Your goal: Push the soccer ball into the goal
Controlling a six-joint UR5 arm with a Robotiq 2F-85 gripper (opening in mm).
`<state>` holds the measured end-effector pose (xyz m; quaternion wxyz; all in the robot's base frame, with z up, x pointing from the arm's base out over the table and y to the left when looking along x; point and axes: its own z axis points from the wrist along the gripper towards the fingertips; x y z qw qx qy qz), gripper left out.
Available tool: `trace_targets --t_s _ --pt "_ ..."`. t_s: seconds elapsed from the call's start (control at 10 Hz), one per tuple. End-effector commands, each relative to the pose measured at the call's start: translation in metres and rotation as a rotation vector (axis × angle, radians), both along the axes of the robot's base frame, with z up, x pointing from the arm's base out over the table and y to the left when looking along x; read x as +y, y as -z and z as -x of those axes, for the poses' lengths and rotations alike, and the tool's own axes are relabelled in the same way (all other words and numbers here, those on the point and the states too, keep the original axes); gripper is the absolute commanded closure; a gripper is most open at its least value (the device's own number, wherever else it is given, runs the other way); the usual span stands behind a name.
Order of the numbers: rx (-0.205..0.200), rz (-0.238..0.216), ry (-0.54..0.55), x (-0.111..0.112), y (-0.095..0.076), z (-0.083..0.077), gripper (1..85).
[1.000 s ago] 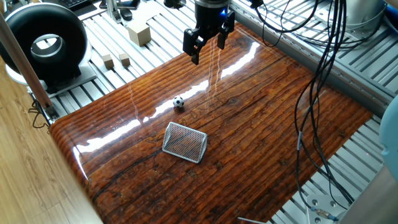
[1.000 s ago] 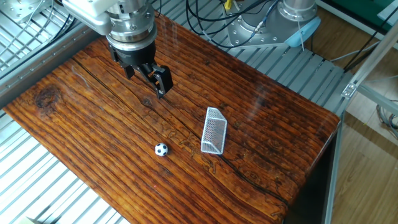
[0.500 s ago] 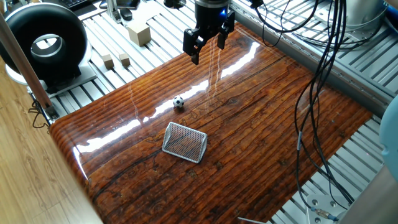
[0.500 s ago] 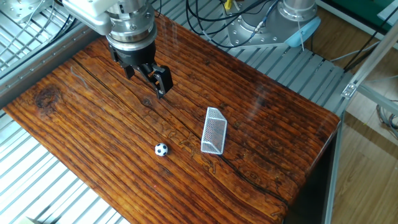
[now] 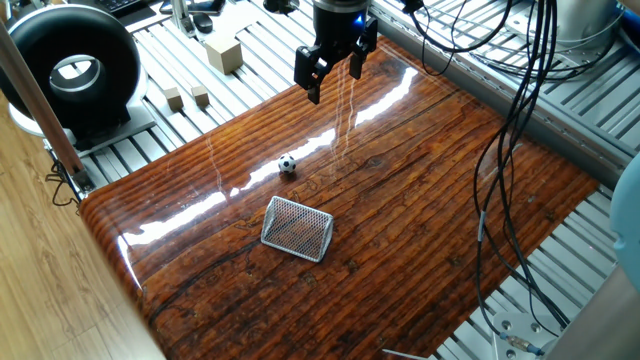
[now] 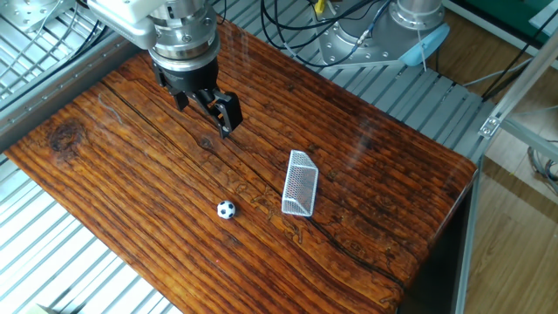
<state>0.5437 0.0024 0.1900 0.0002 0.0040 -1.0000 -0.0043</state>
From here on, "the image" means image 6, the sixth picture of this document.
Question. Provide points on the aluminium frame crossbar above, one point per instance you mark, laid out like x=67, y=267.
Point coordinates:
x=532, y=138

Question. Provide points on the silver blue UR5 robot arm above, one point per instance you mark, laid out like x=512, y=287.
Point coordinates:
x=185, y=37

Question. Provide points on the green board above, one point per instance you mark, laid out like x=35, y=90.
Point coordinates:
x=501, y=15

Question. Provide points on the small black white soccer ball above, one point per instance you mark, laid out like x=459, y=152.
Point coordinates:
x=226, y=209

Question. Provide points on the metal corner bracket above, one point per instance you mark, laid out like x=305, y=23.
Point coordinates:
x=489, y=127

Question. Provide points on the silver perforated metal plate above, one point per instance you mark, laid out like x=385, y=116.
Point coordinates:
x=30, y=13

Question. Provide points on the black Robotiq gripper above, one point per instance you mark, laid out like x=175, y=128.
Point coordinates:
x=187, y=80

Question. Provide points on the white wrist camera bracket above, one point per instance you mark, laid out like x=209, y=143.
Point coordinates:
x=126, y=17

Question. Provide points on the grey aluminium side rail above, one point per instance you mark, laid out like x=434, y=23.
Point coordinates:
x=56, y=89

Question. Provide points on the white mesh miniature goal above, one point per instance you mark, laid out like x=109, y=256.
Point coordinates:
x=301, y=183

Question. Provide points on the aluminium frame post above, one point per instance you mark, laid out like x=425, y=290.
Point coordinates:
x=523, y=78

